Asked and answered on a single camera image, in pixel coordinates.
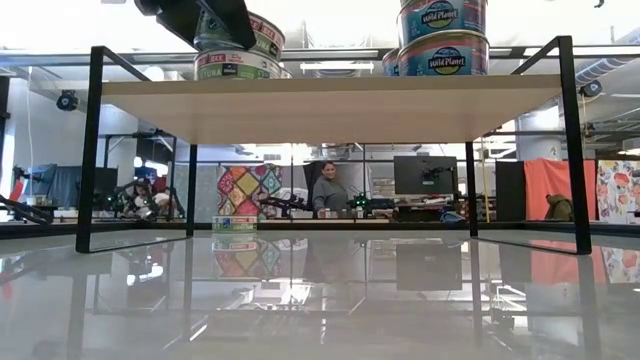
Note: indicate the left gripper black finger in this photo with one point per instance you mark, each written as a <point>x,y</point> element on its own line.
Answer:
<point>182,25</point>
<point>235,22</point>

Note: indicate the black background robot arm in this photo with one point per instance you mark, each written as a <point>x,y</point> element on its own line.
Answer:
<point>177,205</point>
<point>362,201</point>
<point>117,200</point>
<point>285,202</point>

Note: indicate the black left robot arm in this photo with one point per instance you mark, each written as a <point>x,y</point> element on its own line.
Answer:
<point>25,210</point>

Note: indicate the white ceiling light fixture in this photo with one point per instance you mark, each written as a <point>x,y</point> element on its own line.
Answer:
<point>336,66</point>

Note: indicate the colourful patchwork quilt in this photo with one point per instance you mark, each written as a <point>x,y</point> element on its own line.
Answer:
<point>247,190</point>

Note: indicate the dark grey backdrop panel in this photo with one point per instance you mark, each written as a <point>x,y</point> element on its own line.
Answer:
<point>311,175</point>

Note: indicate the person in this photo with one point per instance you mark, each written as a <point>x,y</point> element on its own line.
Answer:
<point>147,197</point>
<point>330,192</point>

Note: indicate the blue-grey cloth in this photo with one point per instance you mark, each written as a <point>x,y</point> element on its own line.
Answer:
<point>50,185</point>

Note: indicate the wooden background table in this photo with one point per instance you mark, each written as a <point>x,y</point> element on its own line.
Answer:
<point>325,220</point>

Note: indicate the small red tag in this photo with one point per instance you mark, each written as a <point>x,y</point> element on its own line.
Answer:
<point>16,189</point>

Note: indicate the black computer monitor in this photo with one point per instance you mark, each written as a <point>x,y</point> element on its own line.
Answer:
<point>425,175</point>

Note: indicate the black cabinet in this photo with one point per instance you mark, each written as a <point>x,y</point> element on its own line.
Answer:
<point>510,190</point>

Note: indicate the orange cloth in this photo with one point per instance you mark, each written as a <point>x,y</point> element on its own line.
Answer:
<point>547,182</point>

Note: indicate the olive green bag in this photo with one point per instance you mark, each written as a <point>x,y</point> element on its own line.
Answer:
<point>558,207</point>

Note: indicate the floral patterned cloth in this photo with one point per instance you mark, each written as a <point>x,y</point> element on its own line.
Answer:
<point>617,187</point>

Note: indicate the wooden shelf black metal frame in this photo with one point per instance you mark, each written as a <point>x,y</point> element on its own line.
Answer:
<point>330,110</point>

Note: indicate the black ceiling dome camera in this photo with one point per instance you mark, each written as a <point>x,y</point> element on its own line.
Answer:
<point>66,100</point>
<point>591,88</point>

